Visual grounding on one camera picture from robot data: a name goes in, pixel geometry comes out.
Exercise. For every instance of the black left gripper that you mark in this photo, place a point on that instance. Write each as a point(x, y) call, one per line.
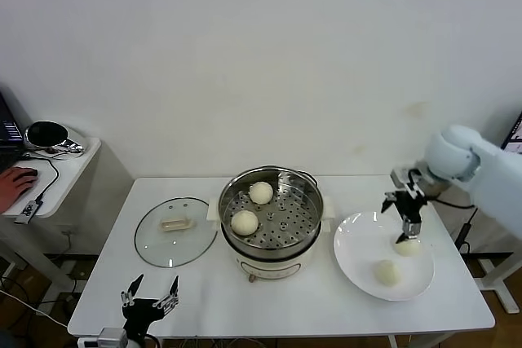
point(140, 310)

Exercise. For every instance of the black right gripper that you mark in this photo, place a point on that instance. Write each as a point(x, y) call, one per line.
point(410, 203)

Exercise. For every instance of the white steamed baozi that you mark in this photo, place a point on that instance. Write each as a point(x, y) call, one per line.
point(408, 249)
point(386, 273)
point(261, 193)
point(244, 223)

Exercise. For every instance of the round glass pot lid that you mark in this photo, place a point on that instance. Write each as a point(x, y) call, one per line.
point(179, 246)

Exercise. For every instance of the black computer mouse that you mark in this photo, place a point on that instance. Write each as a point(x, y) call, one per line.
point(33, 172)

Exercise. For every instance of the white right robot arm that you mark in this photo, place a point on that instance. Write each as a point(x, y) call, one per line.
point(481, 168)

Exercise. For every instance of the perforated steel steamer basket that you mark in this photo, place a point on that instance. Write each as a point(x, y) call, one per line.
point(303, 232)

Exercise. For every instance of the person's bare hand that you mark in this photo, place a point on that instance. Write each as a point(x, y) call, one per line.
point(10, 191)

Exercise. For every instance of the white side table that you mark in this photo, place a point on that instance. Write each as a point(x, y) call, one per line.
point(448, 213)
point(69, 168)

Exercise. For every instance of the white round plate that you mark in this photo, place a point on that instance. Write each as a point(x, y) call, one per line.
point(359, 278)

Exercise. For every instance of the cream electric cooking pot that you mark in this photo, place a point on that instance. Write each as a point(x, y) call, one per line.
point(269, 266)

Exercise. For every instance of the black open laptop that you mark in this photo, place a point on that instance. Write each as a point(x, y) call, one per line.
point(514, 132)
point(8, 136)

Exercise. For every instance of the black usb hub adapter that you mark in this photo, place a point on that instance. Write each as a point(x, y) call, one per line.
point(27, 210)

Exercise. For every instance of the chrome headset device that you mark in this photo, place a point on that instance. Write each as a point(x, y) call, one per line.
point(45, 132)

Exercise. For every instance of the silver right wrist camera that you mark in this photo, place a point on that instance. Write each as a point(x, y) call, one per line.
point(400, 179)

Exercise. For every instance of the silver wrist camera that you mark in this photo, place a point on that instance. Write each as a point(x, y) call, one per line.
point(400, 179)
point(112, 337)

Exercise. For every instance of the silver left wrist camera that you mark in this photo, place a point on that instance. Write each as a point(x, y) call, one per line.
point(112, 337)

